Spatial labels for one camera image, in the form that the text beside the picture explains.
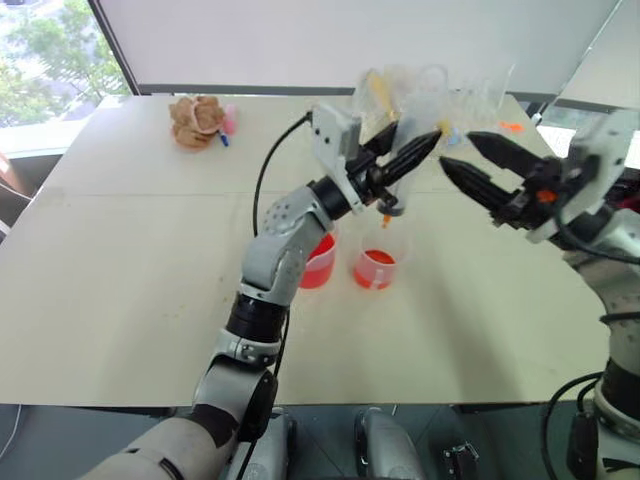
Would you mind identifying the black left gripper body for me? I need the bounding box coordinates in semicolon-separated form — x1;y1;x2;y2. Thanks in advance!
343;145;392;205

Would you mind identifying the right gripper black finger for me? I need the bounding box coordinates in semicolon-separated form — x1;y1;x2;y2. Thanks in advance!
437;157;521;215
466;130;547;180

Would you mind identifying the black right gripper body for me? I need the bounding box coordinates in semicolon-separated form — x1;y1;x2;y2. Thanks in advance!
488;154;601;232

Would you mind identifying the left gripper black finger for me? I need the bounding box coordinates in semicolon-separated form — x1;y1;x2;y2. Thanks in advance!
358;122;400;160
380;129;445;185

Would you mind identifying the clear syringe with orange tip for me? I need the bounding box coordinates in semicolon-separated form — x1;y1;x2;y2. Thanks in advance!
375;112;451;231

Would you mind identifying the clear plastic measuring cup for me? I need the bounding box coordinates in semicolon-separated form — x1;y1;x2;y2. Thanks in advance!
452;74;507;132

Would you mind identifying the clear cup with red liquid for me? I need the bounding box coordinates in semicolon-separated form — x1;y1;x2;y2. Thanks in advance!
298;227;341;291

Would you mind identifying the clear bag with yellow stick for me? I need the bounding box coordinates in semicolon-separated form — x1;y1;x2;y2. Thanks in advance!
352;68;402;146

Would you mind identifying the brown lumpy model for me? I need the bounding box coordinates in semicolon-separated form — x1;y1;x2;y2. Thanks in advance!
168;95;225;151

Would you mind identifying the grey rounded robot leg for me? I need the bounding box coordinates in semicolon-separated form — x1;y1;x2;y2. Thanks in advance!
224;407;297;480
353;407;427;480

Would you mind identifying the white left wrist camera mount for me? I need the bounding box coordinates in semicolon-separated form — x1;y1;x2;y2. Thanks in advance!
310;102;365;215

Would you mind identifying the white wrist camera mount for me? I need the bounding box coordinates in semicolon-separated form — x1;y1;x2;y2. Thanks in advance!
524;108;629;245
310;102;365;215

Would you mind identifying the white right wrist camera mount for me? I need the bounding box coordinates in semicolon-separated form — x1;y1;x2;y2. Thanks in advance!
524;108;629;245

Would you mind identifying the clear handled cup red liquid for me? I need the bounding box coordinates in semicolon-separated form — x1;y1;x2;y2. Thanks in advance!
352;227;412;291

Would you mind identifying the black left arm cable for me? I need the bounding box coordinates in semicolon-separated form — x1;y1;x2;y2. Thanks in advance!
234;113;315;480

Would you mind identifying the small black bracket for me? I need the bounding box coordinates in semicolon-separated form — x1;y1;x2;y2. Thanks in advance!
442;442;481;480

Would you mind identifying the black window frame post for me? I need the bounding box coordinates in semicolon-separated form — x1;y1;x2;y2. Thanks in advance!
87;0;142;96

